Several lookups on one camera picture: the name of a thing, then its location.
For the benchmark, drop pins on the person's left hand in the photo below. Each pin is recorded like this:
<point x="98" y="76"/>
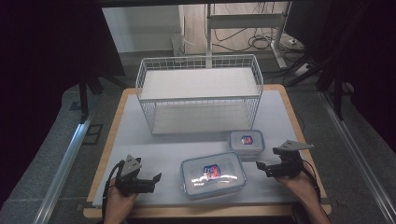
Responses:
<point x="120" y="199"/>

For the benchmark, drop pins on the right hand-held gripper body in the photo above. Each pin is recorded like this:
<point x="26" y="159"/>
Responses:
<point x="288" y="163"/>

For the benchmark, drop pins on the person's right hand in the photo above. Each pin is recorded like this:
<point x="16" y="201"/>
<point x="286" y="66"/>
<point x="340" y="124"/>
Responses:
<point x="295" y="186"/>

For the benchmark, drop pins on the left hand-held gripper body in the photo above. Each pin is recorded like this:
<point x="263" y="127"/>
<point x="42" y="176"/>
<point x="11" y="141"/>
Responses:
<point x="130" y="166"/>

